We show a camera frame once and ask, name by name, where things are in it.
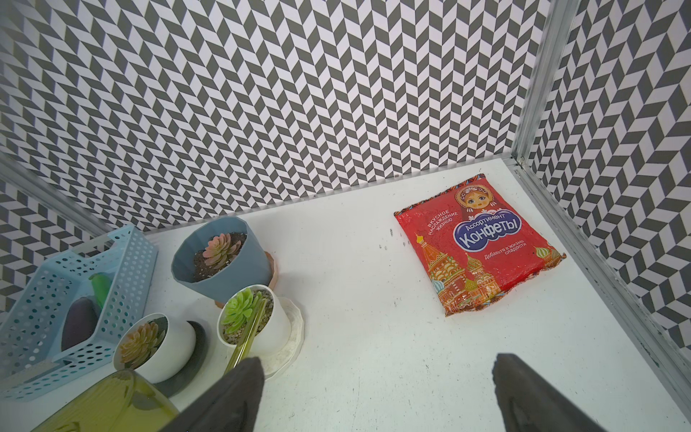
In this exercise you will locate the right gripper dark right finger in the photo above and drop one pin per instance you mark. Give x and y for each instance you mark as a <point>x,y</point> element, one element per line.
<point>529,403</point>

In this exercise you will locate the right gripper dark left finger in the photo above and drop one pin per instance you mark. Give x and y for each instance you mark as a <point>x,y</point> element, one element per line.
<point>231,404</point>

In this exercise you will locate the green transparent watering can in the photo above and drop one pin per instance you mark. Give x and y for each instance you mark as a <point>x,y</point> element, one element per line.
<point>125,401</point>

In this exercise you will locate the white pot green succulent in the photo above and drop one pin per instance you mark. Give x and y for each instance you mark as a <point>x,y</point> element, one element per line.
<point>257,307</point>

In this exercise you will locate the white pot yellow-green succulent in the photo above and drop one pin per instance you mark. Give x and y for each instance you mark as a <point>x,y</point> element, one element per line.
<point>157,347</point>

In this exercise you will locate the blue-grey plant pot pink succulent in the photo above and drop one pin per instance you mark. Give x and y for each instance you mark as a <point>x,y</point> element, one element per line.
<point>220,259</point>

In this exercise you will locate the red candy bag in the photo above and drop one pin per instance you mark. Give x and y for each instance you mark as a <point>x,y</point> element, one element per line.
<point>474,246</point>

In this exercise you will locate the purple toy eggplant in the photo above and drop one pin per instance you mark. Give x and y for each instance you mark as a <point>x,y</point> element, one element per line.
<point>80,323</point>

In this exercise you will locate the green toy cucumber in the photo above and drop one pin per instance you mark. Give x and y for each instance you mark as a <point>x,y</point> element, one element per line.
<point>101,285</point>

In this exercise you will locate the light blue plastic basket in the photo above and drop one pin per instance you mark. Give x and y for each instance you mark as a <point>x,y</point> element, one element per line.
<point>32,362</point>

